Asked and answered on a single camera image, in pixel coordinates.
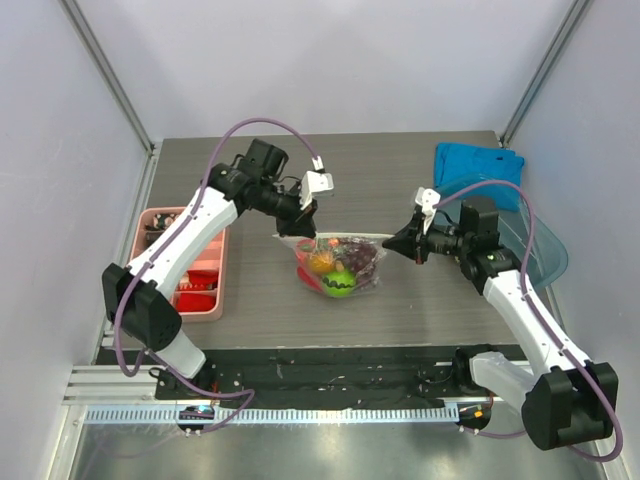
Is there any blue folded cloth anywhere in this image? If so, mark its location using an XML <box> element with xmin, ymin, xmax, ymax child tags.
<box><xmin>433</xmin><ymin>142</ymin><xmax>525</xmax><ymax>197</ymax></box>

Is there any purple cable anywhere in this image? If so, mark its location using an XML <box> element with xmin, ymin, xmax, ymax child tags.
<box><xmin>432</xmin><ymin>179</ymin><xmax>624</xmax><ymax>461</ymax></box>
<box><xmin>113</xmin><ymin>117</ymin><xmax>321</xmax><ymax>436</ymax></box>

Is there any red toy teeth piece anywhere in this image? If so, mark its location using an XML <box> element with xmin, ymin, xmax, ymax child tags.
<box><xmin>177</xmin><ymin>270</ymin><xmax>219</xmax><ymax>292</ymax></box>

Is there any pink compartment tray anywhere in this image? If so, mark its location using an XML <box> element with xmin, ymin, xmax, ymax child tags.
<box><xmin>129</xmin><ymin>207</ymin><xmax>230</xmax><ymax>323</ymax></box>

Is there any dark purple grape bunch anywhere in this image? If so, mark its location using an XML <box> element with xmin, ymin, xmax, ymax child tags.
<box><xmin>334</xmin><ymin>237</ymin><xmax>379</xmax><ymax>290</ymax></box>

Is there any green watermelon ball toy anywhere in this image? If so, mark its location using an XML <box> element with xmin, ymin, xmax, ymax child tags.
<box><xmin>321</xmin><ymin>270</ymin><xmax>357</xmax><ymax>298</ymax></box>

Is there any red apple toy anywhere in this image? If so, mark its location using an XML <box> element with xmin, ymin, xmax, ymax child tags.
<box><xmin>294</xmin><ymin>238</ymin><xmax>323</xmax><ymax>293</ymax></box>

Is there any blue transparent plastic container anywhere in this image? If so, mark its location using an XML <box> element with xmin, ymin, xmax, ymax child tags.
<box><xmin>435</xmin><ymin>173</ymin><xmax>568</xmax><ymax>290</ymax></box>

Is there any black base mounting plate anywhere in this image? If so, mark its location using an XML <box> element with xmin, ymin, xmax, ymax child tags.
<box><xmin>154</xmin><ymin>344</ymin><xmax>512</xmax><ymax>409</ymax></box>

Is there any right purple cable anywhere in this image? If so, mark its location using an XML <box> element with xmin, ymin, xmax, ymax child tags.
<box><xmin>432</xmin><ymin>179</ymin><xmax>624</xmax><ymax>461</ymax></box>

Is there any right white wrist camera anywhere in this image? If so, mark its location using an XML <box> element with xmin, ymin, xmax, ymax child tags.
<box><xmin>414</xmin><ymin>187</ymin><xmax>441</xmax><ymax>235</ymax></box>

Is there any right aluminium frame post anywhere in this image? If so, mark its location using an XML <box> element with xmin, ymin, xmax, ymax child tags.
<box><xmin>497</xmin><ymin>0</ymin><xmax>593</xmax><ymax>148</ymax></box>

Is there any aluminium frame post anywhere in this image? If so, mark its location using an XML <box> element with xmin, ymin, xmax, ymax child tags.
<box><xmin>497</xmin><ymin>0</ymin><xmax>593</xmax><ymax>148</ymax></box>
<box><xmin>57</xmin><ymin>0</ymin><xmax>155</xmax><ymax>151</ymax></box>

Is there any red toy in tray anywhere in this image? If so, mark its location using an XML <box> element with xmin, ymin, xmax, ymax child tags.
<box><xmin>175</xmin><ymin>292</ymin><xmax>216</xmax><ymax>314</ymax></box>

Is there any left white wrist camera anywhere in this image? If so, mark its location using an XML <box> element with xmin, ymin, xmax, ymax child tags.
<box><xmin>299</xmin><ymin>156</ymin><xmax>334</xmax><ymax>209</ymax></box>

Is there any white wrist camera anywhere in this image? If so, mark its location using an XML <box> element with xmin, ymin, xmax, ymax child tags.
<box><xmin>299</xmin><ymin>156</ymin><xmax>334</xmax><ymax>209</ymax></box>
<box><xmin>414</xmin><ymin>187</ymin><xmax>441</xmax><ymax>235</ymax></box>

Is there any left aluminium frame post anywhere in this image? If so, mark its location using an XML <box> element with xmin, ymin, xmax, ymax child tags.
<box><xmin>57</xmin><ymin>0</ymin><xmax>155</xmax><ymax>151</ymax></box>

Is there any white slotted cable duct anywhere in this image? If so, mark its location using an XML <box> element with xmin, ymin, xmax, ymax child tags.
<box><xmin>84</xmin><ymin>403</ymin><xmax>459</xmax><ymax>425</ymax></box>

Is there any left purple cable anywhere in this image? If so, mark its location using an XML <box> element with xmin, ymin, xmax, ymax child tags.
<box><xmin>113</xmin><ymin>117</ymin><xmax>321</xmax><ymax>436</ymax></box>

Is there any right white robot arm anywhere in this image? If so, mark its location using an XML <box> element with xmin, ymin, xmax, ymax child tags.
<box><xmin>383</xmin><ymin>189</ymin><xmax>621</xmax><ymax>451</ymax></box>

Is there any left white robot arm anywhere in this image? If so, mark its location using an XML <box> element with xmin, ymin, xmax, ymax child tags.
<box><xmin>102</xmin><ymin>139</ymin><xmax>333</xmax><ymax>399</ymax></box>

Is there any clear zip top bag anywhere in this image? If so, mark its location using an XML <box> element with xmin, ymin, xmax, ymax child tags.
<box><xmin>273</xmin><ymin>232</ymin><xmax>391</xmax><ymax>299</ymax></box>

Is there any orange toy fruit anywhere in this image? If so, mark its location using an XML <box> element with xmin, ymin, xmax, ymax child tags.
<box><xmin>307</xmin><ymin>251</ymin><xmax>335</xmax><ymax>276</ymax></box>

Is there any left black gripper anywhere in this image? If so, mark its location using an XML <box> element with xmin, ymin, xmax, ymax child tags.
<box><xmin>255</xmin><ymin>180</ymin><xmax>316</xmax><ymax>238</ymax></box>

